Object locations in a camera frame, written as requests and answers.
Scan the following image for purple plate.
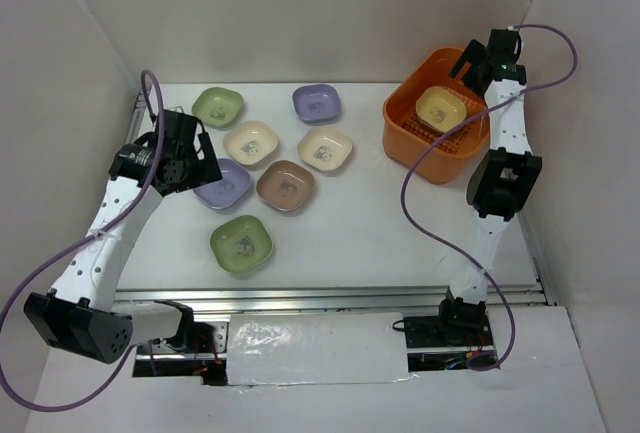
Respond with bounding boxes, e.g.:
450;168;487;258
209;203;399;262
292;84;342;124
193;158;252;210

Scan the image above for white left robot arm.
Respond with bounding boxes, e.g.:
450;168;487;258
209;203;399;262
24;110;222;364

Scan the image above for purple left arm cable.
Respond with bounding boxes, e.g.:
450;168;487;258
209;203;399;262
0;69;164;413

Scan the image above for purple plate far centre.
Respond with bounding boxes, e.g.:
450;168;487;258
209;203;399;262
292;84;342;124

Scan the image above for cream plate left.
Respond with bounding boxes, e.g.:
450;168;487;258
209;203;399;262
223;120;279;170

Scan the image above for yellow square panda plate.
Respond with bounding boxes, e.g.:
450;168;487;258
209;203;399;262
415;86;467;133

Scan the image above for brown plate centre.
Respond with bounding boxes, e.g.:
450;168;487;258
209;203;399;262
256;160;315;212

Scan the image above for aluminium rail frame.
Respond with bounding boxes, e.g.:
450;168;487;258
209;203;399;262
107;83;557;379

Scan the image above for cream plate right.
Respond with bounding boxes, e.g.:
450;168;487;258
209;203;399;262
297;126;353;173

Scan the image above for cream plate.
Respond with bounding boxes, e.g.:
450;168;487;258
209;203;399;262
297;126;353;173
223;120;279;170

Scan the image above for orange plastic bin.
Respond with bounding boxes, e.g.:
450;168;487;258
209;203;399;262
382;46;494;185

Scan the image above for purple plate left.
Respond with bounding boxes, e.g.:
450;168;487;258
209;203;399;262
193;158;252;210

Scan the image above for green plate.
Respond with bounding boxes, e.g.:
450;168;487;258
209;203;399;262
191;87;244;129
209;215;273;275

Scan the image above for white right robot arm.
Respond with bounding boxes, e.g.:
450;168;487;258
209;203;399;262
435;29;542;345

